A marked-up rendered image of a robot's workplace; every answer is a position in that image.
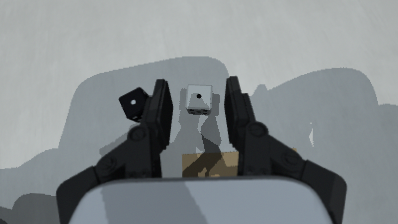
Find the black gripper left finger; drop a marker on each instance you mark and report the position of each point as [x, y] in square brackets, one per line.
[140, 154]

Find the tan flat mat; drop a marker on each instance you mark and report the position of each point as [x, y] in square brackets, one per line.
[210, 164]

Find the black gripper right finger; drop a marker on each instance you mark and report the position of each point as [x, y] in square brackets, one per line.
[257, 149]

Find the grey die with black pips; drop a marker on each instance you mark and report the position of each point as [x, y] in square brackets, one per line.
[199, 99]

